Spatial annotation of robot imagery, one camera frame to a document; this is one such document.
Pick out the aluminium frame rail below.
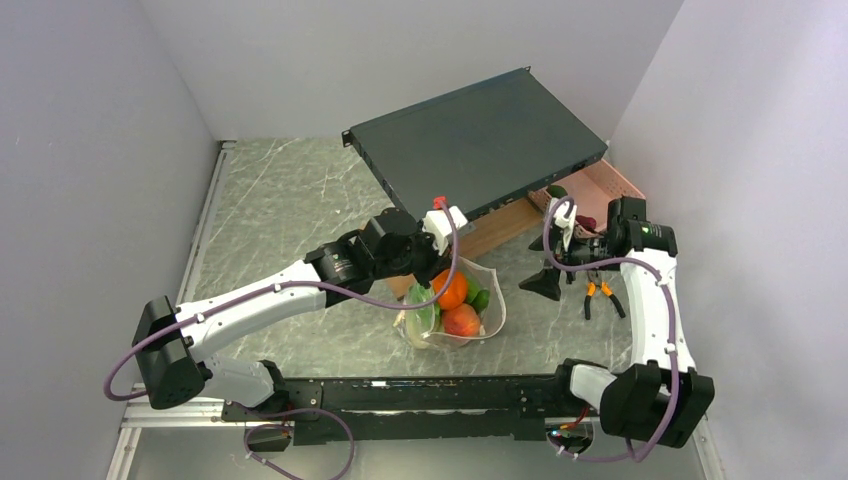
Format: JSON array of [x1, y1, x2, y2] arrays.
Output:
[[105, 384, 233, 480]]

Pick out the red orange fake peach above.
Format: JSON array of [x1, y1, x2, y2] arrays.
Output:
[[441, 303, 482, 337]]

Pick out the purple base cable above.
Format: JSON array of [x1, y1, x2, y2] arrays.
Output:
[[243, 408, 356, 480]]

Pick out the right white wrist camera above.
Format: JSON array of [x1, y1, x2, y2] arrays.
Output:
[[548, 196, 577, 253]]

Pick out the dark rack server chassis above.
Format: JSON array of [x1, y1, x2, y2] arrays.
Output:
[[341, 67, 607, 222]]

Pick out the orange fake fruit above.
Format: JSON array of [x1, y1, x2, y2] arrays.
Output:
[[431, 270, 467, 311]]

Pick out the brown wooden board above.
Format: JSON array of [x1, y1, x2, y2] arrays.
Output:
[[356, 197, 546, 301]]

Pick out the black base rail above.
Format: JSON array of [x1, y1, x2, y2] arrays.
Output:
[[221, 373, 586, 446]]

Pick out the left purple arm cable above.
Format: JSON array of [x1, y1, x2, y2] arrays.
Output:
[[103, 201, 462, 402]]

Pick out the clear zip top bag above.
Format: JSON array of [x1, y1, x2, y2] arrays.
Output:
[[393, 259, 507, 349]]

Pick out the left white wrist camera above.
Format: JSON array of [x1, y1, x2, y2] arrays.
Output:
[[422, 196, 469, 255]]

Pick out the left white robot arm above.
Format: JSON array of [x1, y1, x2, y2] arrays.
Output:
[[129, 200, 467, 420]]

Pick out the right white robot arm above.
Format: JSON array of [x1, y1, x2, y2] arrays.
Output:
[[519, 196, 715, 460]]

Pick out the green fake lettuce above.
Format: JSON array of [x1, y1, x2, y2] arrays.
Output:
[[401, 283, 440, 349]]

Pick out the purple fake eggplant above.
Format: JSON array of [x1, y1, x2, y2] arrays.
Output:
[[575, 215, 597, 233]]

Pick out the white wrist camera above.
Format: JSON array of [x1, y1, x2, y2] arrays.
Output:
[[548, 196, 577, 253], [422, 196, 469, 255]]

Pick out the pink perforated plastic tray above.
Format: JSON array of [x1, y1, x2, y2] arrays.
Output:
[[554, 159, 645, 232]]

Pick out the orange handled pliers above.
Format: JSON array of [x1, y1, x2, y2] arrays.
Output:
[[583, 266, 627, 322]]

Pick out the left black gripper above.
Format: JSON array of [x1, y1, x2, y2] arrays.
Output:
[[373, 218, 456, 289]]

